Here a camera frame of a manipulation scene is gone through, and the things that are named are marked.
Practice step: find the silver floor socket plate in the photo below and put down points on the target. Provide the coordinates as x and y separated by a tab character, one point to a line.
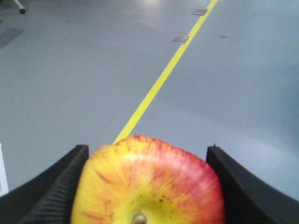
180	39

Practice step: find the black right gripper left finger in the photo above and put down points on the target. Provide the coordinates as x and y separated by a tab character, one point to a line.
47	198

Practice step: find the white grey office chair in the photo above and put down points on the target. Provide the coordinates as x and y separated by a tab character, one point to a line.
6	4

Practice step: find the red yellow apple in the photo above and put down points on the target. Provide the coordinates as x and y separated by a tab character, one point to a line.
141	180

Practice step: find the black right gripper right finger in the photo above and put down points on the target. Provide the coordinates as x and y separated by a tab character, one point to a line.
248	199

